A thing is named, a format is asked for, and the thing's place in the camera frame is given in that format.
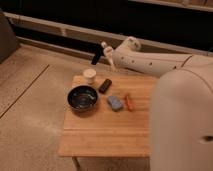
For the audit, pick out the dark ceramic bowl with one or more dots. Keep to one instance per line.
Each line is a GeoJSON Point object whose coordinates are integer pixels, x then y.
{"type": "Point", "coordinates": [82, 98]}

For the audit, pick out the blue sponge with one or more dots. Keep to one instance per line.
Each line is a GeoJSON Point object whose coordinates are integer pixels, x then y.
{"type": "Point", "coordinates": [115, 103]}

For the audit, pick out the wooden table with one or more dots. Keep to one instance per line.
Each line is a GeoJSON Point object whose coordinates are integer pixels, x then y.
{"type": "Point", "coordinates": [102, 132]}

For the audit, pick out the black post base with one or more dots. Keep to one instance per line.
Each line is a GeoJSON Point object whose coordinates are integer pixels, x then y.
{"type": "Point", "coordinates": [98, 54]}

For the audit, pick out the white cup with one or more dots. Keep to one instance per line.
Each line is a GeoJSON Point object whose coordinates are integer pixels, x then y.
{"type": "Point", "coordinates": [89, 75]}

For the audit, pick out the small white bottle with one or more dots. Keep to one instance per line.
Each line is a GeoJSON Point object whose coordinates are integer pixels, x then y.
{"type": "Point", "coordinates": [108, 51]}

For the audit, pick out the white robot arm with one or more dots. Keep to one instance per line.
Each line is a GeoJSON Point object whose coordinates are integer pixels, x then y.
{"type": "Point", "coordinates": [181, 112]}

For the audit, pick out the grey cabinet corner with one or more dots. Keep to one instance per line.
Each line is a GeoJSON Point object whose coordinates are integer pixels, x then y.
{"type": "Point", "coordinates": [8, 40]}

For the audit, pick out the orange handled tool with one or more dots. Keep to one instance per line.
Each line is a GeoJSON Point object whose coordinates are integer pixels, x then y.
{"type": "Point", "coordinates": [129, 102]}

